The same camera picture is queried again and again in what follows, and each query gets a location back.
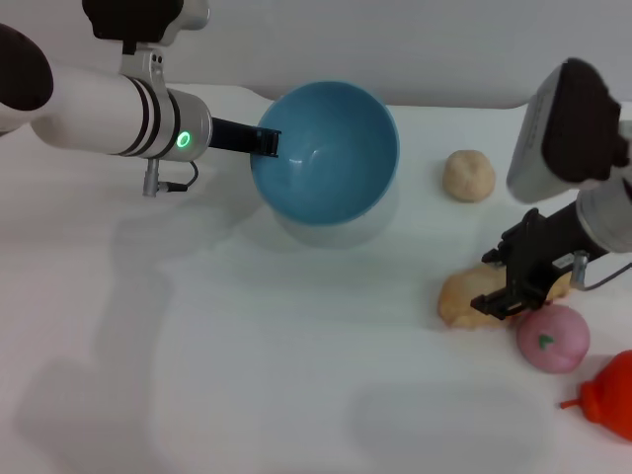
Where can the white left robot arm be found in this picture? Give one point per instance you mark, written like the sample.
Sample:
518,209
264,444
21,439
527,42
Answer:
84,118

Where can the red rubber toy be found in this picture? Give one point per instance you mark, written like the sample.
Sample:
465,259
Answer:
609,400

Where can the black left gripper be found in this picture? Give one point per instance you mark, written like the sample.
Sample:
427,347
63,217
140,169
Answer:
232,135

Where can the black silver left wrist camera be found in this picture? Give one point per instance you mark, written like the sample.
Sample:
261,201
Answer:
143,20

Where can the pink peach bun green leaf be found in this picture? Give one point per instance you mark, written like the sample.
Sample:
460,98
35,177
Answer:
555,340

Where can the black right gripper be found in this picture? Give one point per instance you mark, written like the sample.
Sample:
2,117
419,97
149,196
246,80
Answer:
548,247

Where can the round beige bun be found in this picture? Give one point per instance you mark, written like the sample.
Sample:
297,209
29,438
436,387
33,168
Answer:
469,175

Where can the blue ceramic bowl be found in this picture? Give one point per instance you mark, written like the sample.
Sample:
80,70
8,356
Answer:
326,163

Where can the long orange striped bread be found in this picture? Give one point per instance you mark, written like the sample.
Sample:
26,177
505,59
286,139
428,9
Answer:
461,301

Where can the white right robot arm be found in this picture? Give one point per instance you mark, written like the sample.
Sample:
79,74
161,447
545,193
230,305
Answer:
612,222

